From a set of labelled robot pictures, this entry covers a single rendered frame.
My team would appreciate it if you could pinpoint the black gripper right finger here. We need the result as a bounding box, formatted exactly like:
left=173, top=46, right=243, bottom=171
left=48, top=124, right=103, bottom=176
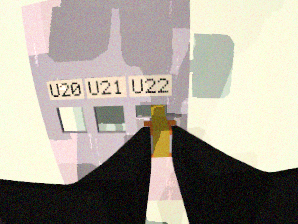
left=172, top=125, right=298, bottom=224

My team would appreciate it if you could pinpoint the grey rail plate with square holes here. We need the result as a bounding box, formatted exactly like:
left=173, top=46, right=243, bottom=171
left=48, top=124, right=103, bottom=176
left=21, top=0, right=190, bottom=201

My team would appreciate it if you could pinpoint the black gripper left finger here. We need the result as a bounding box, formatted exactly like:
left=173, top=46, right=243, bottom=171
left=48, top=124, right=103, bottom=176
left=0, top=127, right=152, bottom=224

